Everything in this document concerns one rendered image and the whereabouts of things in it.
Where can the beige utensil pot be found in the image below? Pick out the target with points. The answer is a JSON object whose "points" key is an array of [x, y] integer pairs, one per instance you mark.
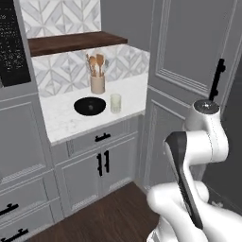
{"points": [[97, 85]]}

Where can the grey wide drawer front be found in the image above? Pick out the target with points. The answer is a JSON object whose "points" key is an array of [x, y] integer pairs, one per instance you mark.
{"points": [[34, 222], [28, 195]]}

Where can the dark wooden shelf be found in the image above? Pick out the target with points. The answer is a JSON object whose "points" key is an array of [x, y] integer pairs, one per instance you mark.
{"points": [[75, 43]]}

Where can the wooden spatula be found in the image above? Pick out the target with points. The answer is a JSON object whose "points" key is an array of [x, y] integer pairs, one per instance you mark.
{"points": [[100, 60]]}

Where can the grey panelled fridge door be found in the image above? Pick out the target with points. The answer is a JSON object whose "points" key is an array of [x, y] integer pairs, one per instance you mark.
{"points": [[182, 47]]}

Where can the wooden spoon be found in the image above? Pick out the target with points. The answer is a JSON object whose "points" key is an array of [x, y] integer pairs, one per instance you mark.
{"points": [[92, 63]]}

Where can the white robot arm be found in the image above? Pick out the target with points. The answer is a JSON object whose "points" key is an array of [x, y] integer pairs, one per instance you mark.
{"points": [[208, 148]]}

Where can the black bowl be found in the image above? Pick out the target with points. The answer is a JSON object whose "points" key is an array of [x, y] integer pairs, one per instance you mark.
{"points": [[89, 106]]}

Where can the grey cupboard door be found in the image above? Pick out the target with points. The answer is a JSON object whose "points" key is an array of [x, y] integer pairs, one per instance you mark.
{"points": [[78, 182], [121, 164]]}

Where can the grey tall cabinet panel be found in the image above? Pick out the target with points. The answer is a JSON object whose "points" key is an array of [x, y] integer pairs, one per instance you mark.
{"points": [[22, 138]]}

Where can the glass of lemonade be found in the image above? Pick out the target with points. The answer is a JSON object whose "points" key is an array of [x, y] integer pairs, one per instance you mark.
{"points": [[115, 104]]}

